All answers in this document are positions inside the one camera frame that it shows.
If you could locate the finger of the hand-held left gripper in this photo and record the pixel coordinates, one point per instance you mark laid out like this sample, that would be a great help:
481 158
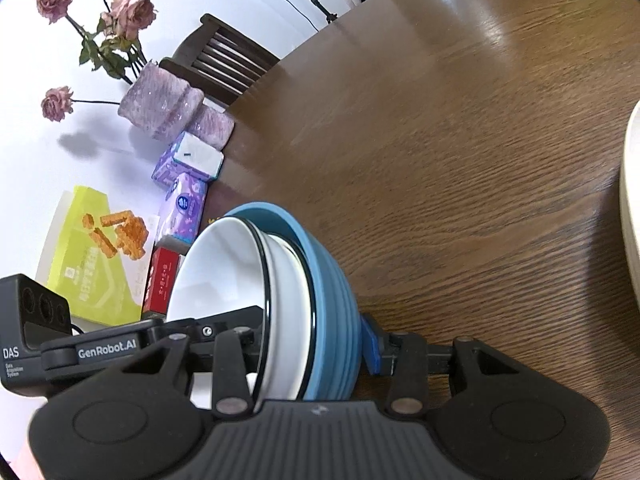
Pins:
225 317

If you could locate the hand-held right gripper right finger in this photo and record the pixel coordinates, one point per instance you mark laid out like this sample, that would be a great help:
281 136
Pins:
371 345

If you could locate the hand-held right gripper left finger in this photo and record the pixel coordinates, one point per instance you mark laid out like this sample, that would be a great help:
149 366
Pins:
235 360

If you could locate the small white black-rimmed bowl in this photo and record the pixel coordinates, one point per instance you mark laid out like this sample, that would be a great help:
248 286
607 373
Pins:
220 280

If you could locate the blue bowl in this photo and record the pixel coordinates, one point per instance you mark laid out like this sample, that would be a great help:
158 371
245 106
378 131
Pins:
330 310

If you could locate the large white black-rimmed bowl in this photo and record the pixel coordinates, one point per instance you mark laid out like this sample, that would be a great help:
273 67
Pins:
290 300

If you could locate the red box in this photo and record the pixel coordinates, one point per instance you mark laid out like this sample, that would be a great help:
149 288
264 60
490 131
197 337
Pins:
162 280

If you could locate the yellow-green snack box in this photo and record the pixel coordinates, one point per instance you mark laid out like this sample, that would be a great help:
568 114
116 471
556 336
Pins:
95 265

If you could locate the purple tissue pack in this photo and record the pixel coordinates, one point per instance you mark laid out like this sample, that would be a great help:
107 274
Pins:
182 207

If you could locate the purple tissue box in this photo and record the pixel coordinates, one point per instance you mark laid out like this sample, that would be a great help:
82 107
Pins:
192 157

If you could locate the dark wooden slatted chair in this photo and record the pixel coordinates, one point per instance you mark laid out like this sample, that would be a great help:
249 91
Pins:
225 60

